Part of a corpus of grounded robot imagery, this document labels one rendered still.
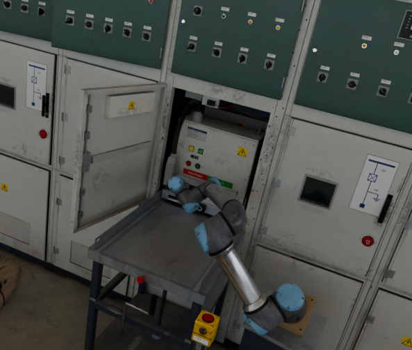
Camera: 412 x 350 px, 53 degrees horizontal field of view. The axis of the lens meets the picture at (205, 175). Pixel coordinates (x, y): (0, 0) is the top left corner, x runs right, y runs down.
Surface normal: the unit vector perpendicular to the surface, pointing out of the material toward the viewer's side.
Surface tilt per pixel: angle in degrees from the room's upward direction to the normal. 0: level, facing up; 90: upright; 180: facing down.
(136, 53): 90
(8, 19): 90
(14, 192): 90
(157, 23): 90
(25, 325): 0
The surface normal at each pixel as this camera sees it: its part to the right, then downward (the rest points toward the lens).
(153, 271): 0.18, -0.91
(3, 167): -0.35, 0.29
